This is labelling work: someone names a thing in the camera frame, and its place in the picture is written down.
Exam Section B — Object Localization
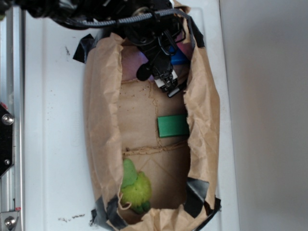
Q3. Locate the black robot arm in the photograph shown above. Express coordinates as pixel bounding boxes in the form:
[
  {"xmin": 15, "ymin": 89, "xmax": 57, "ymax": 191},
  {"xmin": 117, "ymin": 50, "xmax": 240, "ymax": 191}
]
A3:
[{"xmin": 7, "ymin": 0, "xmax": 183, "ymax": 86}]

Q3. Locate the green plush toy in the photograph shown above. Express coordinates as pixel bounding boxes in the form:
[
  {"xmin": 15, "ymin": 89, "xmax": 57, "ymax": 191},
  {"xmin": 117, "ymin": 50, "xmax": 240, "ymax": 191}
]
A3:
[{"xmin": 120, "ymin": 158, "xmax": 152, "ymax": 214}]

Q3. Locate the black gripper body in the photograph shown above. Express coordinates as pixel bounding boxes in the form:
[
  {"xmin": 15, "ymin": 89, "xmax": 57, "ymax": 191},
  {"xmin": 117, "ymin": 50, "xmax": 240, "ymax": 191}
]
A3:
[{"xmin": 122, "ymin": 14, "xmax": 186, "ymax": 81}]

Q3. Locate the blue rectangular block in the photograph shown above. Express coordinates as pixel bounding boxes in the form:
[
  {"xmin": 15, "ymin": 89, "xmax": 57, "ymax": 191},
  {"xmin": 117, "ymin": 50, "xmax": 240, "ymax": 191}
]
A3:
[{"xmin": 169, "ymin": 47, "xmax": 190, "ymax": 65}]

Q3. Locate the black metal bracket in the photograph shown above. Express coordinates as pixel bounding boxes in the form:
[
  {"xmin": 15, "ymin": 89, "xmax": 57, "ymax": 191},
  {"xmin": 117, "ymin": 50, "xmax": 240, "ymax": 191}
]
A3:
[{"xmin": 0, "ymin": 102, "xmax": 14, "ymax": 177}]

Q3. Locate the aluminium frame rail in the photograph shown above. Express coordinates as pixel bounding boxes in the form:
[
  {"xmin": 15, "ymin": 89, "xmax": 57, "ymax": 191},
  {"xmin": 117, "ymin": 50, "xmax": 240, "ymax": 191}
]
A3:
[{"xmin": 0, "ymin": 7, "xmax": 25, "ymax": 231}]

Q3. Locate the green rectangular block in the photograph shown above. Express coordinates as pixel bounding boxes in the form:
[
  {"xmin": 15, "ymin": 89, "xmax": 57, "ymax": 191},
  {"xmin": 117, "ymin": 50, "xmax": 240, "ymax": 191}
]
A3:
[{"xmin": 157, "ymin": 114, "xmax": 190, "ymax": 138}]

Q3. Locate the brown paper bag tray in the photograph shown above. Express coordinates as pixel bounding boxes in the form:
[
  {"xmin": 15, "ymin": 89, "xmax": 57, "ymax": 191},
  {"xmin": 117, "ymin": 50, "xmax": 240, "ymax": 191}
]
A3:
[{"xmin": 83, "ymin": 25, "xmax": 220, "ymax": 231}]

